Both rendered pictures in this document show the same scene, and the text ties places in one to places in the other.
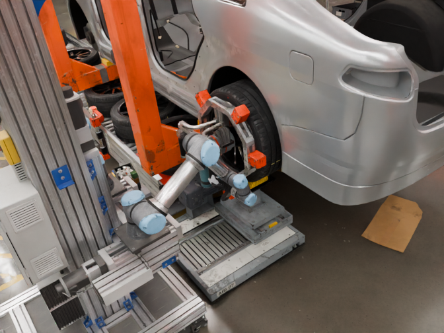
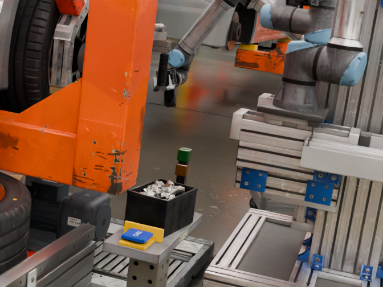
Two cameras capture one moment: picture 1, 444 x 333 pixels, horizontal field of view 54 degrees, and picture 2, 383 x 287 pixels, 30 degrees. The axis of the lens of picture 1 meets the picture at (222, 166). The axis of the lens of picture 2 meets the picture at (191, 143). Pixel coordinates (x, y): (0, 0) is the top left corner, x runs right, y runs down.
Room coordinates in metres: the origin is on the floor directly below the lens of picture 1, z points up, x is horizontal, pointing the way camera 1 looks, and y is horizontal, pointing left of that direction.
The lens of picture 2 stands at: (4.01, 2.29, 1.18)
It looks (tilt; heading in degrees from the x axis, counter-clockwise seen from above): 13 degrees down; 227
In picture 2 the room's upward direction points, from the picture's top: 8 degrees clockwise
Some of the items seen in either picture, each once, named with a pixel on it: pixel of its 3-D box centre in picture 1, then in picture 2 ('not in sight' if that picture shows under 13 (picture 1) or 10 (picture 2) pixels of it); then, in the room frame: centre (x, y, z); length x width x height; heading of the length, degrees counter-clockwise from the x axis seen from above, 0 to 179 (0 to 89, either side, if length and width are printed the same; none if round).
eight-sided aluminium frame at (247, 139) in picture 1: (225, 140); (92, 58); (2.44, -0.04, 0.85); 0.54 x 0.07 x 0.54; 32
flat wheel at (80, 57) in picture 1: (74, 63); not in sight; (5.57, 1.75, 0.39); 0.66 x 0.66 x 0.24
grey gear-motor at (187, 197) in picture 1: (205, 192); (49, 226); (2.69, 0.15, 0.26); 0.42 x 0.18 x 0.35; 122
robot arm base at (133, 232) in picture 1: (139, 222); not in sight; (1.71, 0.45, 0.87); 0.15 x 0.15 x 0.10
